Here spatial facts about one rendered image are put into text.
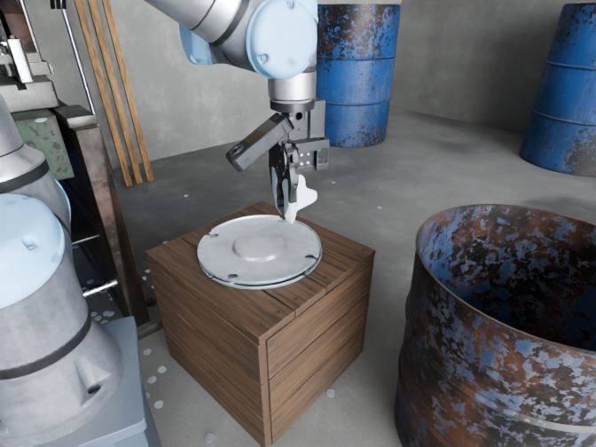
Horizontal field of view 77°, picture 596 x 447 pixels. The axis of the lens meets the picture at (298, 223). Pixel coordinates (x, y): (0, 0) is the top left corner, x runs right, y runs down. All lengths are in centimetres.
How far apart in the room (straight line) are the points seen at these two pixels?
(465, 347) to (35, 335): 56
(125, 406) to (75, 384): 6
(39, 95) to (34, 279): 73
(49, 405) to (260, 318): 36
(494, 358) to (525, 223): 40
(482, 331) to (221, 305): 46
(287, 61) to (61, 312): 34
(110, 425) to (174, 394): 59
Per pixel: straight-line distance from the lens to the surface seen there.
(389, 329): 123
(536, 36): 345
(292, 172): 61
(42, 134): 103
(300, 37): 41
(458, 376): 70
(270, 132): 60
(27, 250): 42
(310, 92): 60
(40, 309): 44
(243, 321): 72
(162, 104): 260
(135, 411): 52
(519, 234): 97
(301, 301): 76
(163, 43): 258
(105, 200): 103
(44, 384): 49
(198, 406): 106
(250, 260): 85
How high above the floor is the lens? 85
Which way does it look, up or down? 30 degrees down
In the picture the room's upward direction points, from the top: straight up
